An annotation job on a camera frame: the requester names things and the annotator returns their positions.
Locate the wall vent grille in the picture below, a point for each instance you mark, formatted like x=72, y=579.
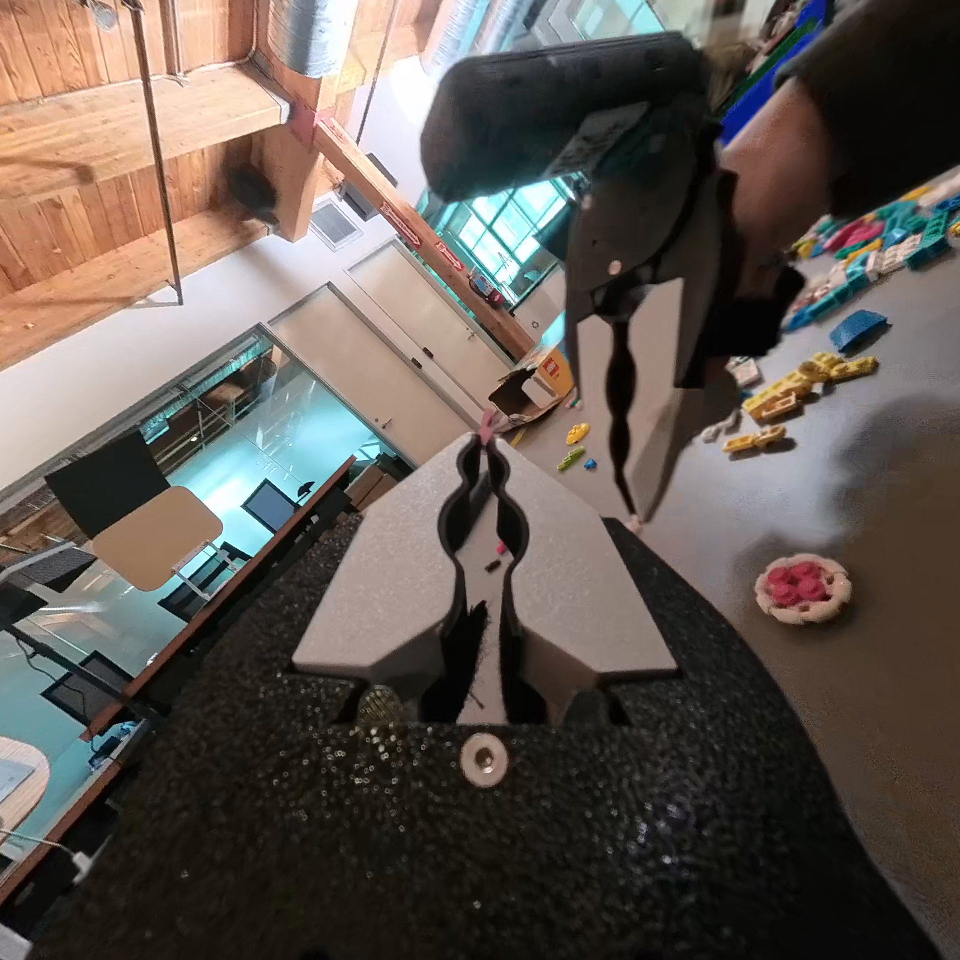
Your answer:
x=336, y=223

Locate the yellow round toy plate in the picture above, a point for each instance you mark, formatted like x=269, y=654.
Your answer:
x=577, y=433

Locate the black flag panel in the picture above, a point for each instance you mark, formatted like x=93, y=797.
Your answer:
x=105, y=480

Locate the colourful cardboard box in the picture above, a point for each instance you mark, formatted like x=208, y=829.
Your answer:
x=551, y=371

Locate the blue plastic bin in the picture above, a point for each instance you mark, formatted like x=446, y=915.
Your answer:
x=750, y=97

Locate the black light stand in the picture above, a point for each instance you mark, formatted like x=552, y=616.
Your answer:
x=37, y=592

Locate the pink sloped toy brick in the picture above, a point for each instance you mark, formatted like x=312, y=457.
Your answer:
x=487, y=429

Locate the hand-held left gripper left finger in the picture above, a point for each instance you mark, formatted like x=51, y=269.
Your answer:
x=367, y=592

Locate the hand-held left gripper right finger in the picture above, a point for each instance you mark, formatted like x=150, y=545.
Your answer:
x=600, y=600

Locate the brown wooden table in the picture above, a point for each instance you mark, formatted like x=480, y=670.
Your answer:
x=225, y=592

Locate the silver air duct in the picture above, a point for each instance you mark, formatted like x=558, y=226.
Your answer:
x=465, y=22
x=315, y=37

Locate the pile of colourful toy bricks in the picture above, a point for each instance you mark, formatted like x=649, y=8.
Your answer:
x=900, y=240

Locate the black hanging pipe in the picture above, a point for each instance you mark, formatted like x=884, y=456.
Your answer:
x=157, y=150

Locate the glass office partition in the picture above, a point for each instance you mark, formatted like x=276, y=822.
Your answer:
x=300, y=427

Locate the black monitor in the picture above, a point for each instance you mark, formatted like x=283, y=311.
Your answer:
x=268, y=504

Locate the white round pie toy brick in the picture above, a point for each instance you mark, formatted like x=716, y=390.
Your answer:
x=802, y=589

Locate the person's right hand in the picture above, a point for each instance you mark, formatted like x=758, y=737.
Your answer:
x=772, y=187

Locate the paned window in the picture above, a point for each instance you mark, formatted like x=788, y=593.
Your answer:
x=510, y=225

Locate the blue curved toy brick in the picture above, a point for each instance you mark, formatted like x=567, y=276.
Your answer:
x=859, y=330

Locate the white door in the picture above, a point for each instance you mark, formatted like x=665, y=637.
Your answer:
x=352, y=375
x=420, y=300

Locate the red fire extinguisher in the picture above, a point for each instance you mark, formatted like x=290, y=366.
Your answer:
x=486, y=287

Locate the lime green toy brick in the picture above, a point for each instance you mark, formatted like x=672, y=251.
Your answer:
x=570, y=457

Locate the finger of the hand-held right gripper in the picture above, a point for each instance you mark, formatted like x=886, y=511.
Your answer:
x=592, y=360
x=660, y=360

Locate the wooden post with red signs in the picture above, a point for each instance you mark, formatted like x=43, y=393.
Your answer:
x=361, y=169

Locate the round beige table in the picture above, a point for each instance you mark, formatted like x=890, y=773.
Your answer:
x=19, y=780

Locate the beige board on stand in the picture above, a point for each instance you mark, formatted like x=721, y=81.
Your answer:
x=157, y=536

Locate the dark round ceiling fixture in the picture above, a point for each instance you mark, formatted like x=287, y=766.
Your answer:
x=253, y=195

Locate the ceiling spot lamp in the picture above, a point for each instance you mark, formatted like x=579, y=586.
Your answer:
x=101, y=11

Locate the person's right forearm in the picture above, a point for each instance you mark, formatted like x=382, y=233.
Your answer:
x=885, y=90

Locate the black wall speaker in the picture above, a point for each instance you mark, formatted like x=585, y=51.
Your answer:
x=367, y=187

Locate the white power adapter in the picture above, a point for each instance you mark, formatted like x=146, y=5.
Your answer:
x=82, y=862

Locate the grey desk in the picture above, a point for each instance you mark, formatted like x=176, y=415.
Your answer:
x=862, y=712

